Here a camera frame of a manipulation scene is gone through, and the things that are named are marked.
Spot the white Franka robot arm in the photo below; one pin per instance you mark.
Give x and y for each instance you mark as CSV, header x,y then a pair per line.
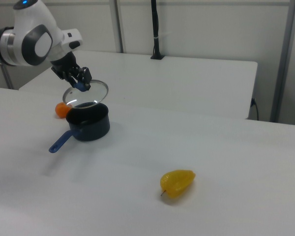
x,y
29,39

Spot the thin grey aluminium frame post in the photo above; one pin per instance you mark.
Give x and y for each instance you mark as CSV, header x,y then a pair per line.
x,y
119,27

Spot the white side table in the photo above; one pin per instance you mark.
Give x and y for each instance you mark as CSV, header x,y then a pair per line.
x,y
162,83

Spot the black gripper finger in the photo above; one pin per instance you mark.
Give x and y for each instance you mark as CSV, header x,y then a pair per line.
x,y
86,76
73,80

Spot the yellow pepper toy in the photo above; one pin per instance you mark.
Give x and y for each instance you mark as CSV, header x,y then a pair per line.
x,y
177,184

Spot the glass lid with blue knob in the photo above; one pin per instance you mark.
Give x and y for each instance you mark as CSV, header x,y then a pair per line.
x,y
88,93

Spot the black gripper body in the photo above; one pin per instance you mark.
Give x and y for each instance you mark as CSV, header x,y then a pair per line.
x,y
65,65

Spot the dark blue saucepan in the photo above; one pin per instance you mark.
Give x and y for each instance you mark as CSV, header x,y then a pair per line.
x,y
89,123

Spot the orange mandarin fruit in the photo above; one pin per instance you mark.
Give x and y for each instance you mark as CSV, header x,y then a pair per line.
x,y
61,111

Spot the wide grey aluminium frame post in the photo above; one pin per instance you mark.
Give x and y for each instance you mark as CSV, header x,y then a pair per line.
x,y
284,64

